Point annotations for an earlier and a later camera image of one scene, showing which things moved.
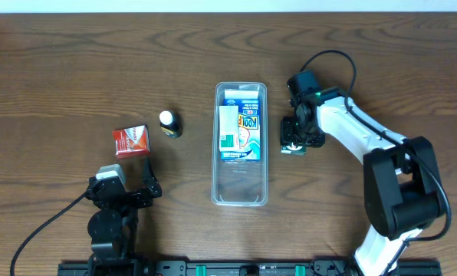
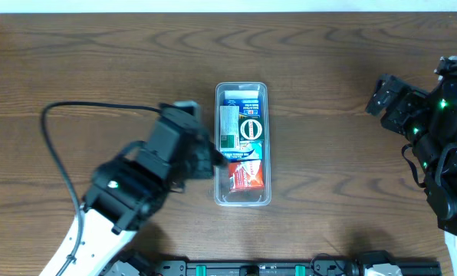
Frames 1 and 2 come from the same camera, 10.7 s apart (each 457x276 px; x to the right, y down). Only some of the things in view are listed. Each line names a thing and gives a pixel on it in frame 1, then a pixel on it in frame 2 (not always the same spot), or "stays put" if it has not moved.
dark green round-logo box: (294, 149) → (251, 129)
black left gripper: (128, 195) → (204, 154)
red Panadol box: (133, 142) → (248, 175)
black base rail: (243, 267) stays put
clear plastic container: (240, 144) stays put
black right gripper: (290, 135) → (384, 96)
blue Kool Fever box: (249, 129) stays put
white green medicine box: (228, 128) stays put
